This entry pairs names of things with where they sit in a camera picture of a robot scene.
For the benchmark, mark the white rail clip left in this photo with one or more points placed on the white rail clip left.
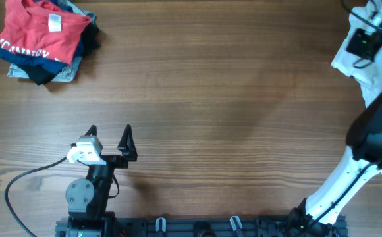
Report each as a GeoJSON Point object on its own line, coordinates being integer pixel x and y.
{"type": "Point", "coordinates": [161, 225]}

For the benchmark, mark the red folded t-shirt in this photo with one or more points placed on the red folded t-shirt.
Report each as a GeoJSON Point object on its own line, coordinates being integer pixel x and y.
{"type": "Point", "coordinates": [36, 36]}

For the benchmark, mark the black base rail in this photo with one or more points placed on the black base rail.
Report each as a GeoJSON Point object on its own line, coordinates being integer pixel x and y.
{"type": "Point", "coordinates": [264, 226]}

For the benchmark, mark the grey printed folded garment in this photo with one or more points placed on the grey printed folded garment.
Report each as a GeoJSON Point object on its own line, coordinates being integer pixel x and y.
{"type": "Point", "coordinates": [69, 6]}

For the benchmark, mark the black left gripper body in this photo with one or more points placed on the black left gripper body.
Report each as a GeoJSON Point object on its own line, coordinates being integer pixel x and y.
{"type": "Point", "coordinates": [114, 159]}

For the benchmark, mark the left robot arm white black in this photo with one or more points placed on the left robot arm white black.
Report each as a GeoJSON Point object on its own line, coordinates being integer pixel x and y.
{"type": "Point", "coordinates": [87, 197]}

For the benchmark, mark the black folded garment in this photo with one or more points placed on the black folded garment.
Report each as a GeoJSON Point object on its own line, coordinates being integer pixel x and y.
{"type": "Point", "coordinates": [67, 74]}

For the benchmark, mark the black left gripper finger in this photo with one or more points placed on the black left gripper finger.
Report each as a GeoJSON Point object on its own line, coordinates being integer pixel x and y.
{"type": "Point", "coordinates": [92, 131]}
{"type": "Point", "coordinates": [126, 145]}

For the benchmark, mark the white rail clip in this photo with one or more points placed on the white rail clip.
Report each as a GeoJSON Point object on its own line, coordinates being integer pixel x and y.
{"type": "Point", "coordinates": [161, 225]}
{"type": "Point", "coordinates": [235, 223]}

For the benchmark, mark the white rail clip right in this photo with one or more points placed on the white rail clip right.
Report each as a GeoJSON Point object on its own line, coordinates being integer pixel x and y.
{"type": "Point", "coordinates": [235, 223]}

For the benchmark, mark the white t-shirt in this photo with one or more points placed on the white t-shirt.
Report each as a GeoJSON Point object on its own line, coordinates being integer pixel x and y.
{"type": "Point", "coordinates": [369, 78]}

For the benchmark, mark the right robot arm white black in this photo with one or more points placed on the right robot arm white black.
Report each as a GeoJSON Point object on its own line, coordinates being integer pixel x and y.
{"type": "Point", "coordinates": [362, 159]}

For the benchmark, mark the navy blue folded garment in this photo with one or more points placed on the navy blue folded garment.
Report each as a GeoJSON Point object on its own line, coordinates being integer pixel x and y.
{"type": "Point", "coordinates": [43, 63]}

